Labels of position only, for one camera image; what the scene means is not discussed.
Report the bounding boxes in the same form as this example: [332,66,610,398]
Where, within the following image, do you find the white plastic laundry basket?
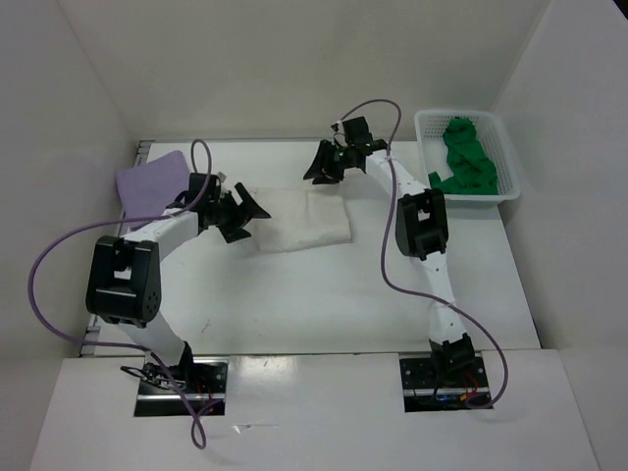
[414,110,520,205]

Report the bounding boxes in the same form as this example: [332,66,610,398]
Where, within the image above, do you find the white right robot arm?
[303,117,475,386]

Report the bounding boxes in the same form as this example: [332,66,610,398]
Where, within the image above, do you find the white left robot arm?
[85,173,271,393]

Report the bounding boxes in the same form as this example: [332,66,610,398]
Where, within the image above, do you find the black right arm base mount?
[399,353,492,413]

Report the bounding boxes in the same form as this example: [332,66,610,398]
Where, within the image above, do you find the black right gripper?
[303,138,354,184]

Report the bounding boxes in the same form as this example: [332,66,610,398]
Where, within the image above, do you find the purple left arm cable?
[28,139,213,450]

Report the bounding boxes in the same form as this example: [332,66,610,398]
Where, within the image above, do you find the purple t shirt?
[115,151,189,219]

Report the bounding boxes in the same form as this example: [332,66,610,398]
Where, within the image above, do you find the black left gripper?
[208,183,271,243]

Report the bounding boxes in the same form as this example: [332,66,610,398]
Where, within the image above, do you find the white t shirt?
[251,187,351,253]

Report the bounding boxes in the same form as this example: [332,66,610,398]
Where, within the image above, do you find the green t shirt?
[428,118,498,196]

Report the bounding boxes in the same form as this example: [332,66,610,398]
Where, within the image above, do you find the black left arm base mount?
[120,357,229,417]

